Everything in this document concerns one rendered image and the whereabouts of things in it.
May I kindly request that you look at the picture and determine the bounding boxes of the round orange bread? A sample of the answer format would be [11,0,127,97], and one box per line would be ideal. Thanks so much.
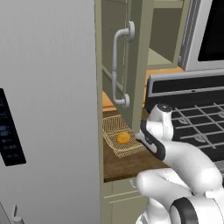
[115,131,131,145]

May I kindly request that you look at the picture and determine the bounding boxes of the grey cabinet door handle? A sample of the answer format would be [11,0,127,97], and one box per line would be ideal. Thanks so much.
[111,20,137,109]

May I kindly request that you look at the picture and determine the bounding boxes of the olive cabinet door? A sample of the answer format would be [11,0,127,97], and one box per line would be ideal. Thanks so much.
[100,0,156,130]

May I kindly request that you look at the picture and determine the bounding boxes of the black hob with grates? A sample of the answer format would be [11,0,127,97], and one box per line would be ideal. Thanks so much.
[144,68,224,176]

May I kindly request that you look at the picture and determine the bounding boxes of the olive drawer front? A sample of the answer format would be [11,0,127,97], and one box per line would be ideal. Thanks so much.
[102,174,151,224]

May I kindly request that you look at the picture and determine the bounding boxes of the grey fridge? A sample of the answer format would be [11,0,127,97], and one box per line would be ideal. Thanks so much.
[0,0,102,224]

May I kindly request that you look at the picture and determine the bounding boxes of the tan woven basket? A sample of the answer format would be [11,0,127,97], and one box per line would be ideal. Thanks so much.
[101,114,148,158]

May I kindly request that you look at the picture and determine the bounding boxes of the olive open cabinet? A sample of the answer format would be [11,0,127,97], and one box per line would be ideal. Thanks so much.
[146,0,193,71]

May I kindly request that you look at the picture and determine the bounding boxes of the silver microwave oven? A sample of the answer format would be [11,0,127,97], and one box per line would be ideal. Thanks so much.
[177,0,224,73]

